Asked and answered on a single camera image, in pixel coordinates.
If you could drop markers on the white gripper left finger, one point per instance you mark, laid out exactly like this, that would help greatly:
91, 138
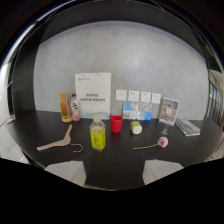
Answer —
68, 172

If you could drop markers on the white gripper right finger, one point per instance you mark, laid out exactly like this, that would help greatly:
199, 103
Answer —
159, 169

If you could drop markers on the clear glass cylinder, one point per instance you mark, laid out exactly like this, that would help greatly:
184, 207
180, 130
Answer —
165, 128

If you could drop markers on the green white cylinder can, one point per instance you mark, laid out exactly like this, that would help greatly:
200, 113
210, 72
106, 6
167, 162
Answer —
136, 127

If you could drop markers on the pink artificial flower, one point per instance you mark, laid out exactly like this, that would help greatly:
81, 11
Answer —
156, 143

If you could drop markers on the wooden clothes hanger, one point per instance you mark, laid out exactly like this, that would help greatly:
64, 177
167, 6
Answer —
60, 141

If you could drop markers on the yellow label drink bottle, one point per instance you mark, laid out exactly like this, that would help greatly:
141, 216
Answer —
98, 133

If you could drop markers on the standing picture card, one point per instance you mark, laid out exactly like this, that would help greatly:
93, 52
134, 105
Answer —
169, 111

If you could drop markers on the blue white brochure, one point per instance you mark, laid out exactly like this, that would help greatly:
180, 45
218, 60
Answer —
137, 111

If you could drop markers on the red plastic cup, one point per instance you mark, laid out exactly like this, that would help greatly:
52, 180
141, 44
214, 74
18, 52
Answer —
116, 123

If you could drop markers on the pink drink bottle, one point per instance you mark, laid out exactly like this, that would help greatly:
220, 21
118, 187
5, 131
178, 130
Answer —
75, 108

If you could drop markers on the yellow wooden box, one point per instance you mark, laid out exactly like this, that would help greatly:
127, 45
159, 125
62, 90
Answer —
65, 107

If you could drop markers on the white paper shopping bag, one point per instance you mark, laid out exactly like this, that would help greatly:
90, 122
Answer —
93, 95

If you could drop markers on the white wall socket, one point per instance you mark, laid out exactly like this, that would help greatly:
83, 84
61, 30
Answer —
145, 97
133, 96
121, 95
156, 98

